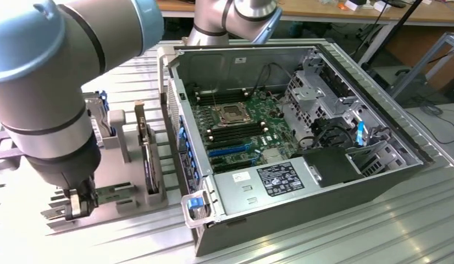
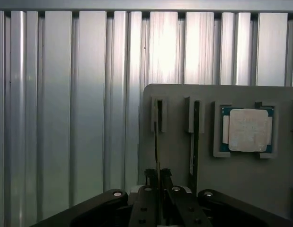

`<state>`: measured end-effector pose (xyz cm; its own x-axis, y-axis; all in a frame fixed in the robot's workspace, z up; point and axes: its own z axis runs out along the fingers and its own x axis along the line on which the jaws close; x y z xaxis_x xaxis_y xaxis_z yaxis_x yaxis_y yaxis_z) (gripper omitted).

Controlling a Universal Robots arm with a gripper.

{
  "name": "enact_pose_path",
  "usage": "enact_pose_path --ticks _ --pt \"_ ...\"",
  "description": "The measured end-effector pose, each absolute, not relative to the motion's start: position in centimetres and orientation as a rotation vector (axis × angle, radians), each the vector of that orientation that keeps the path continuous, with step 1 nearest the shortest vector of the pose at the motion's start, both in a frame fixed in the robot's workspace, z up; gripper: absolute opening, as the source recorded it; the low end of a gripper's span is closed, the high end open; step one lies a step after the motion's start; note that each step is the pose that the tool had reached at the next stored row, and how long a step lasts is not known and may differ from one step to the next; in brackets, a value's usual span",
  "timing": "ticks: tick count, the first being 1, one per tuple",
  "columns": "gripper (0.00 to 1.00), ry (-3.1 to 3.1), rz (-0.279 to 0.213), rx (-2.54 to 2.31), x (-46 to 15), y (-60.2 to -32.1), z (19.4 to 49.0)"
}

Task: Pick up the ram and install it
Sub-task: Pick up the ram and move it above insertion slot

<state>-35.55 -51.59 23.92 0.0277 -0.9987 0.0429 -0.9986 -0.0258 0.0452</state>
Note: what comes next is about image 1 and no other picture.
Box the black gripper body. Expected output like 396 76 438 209
27 134 103 192

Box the black RAM slot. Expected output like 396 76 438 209
196 93 248 103
195 89 247 97
211 132 270 143
208 122 267 131
196 96 249 106
209 125 267 135
211 129 268 139
195 91 248 100

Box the grey parts rack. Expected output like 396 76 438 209
39 109 169 229

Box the black graphics card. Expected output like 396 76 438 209
132 100 164 194

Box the blue power supply latch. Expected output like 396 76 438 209
187 197 203 212

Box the black expansion slot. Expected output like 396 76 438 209
211 158 252 172

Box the blue expansion slot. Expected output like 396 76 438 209
205 142 247 158

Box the grey power supply unit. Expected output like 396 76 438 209
211 157 312 217

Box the CPU socket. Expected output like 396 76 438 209
213 102 249 127

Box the silver chipset heat sink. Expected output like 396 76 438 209
262 149 287 163

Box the green motherboard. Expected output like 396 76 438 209
191 87 298 176

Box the open black PC case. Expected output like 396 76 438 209
155 43 434 258

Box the black plastic shroud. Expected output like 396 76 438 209
302 146 363 189

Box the silver disk bay cage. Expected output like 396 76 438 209
284 52 362 131

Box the black box under desk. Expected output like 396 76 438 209
360 62 428 108

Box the disk drive with blue bracket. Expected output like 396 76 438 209
83 90 116 148

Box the black looped wire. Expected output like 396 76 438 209
253 62 300 97

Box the black disk power wire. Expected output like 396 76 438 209
299 120 354 151

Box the blue flat wire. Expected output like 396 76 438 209
355 119 370 147

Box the wooden desk white frame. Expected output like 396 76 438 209
276 0 454 64

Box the aluminium profile frame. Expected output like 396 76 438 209
390 31 454 100

